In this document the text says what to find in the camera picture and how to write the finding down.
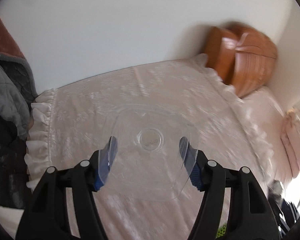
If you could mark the carved wooden headboard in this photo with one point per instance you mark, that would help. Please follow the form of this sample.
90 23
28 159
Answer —
242 57

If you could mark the white lace table cover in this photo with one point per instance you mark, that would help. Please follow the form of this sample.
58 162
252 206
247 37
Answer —
68 123

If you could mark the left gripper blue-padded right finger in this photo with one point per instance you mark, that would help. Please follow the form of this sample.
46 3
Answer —
231 197

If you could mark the clear plastic lid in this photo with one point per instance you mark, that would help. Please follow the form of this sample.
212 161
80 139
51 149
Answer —
148 164

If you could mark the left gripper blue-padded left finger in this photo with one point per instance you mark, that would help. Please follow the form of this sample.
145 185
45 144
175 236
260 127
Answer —
63 205

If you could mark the pink bed sheet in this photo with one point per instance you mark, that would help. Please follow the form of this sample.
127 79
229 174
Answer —
267 113

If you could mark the green plastic waste basket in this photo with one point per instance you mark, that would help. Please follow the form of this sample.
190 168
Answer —
221 231

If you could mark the grey brown hanging clothes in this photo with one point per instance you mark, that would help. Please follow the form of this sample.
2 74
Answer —
17 92

